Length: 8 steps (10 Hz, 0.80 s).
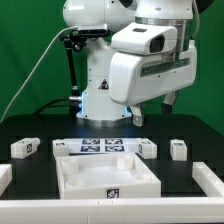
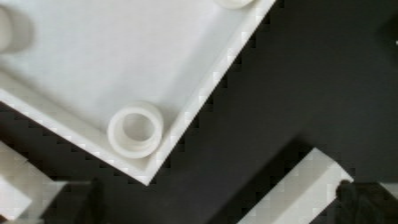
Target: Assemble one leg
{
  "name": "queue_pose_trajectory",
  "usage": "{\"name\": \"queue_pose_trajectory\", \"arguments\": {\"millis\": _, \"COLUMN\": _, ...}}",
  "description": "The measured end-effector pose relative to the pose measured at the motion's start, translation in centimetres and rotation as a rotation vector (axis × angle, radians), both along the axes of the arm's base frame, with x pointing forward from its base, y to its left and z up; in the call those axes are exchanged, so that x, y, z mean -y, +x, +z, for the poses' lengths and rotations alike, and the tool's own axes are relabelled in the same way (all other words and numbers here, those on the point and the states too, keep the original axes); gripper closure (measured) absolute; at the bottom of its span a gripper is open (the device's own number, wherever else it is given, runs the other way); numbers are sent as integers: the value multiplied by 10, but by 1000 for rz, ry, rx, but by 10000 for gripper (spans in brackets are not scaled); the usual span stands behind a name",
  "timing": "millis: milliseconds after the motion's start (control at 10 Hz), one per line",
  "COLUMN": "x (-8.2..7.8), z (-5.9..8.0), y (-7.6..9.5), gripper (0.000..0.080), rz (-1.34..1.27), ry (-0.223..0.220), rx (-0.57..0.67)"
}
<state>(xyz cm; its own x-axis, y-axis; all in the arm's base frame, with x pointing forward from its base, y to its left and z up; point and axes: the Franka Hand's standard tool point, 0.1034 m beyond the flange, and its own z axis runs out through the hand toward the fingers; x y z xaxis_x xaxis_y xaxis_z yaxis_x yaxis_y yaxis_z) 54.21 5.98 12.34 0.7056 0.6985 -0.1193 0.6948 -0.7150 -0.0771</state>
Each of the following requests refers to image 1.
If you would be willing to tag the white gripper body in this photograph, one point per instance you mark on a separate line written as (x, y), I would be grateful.
(134, 79)

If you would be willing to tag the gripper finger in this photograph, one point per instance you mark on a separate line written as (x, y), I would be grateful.
(169, 101)
(138, 116)

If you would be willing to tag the white square tabletop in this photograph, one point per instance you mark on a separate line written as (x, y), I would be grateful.
(106, 176)

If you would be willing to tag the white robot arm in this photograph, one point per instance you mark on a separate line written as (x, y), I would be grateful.
(98, 108)

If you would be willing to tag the white right fence block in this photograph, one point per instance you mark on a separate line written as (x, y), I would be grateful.
(207, 180)

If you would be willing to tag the white fence block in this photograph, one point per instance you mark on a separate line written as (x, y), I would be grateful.
(207, 180)
(5, 176)

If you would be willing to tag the white left fence block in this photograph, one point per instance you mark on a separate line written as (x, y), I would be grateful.
(5, 176)

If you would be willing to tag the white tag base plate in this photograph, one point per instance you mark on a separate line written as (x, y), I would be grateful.
(101, 145)

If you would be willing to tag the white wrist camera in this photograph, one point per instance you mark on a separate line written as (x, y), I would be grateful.
(145, 39)

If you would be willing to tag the grey mounted camera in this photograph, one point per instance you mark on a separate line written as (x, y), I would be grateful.
(91, 31)

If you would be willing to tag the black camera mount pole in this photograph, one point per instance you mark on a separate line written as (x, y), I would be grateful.
(70, 48)

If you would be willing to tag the white front fence rail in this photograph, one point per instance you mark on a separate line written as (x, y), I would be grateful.
(189, 210)

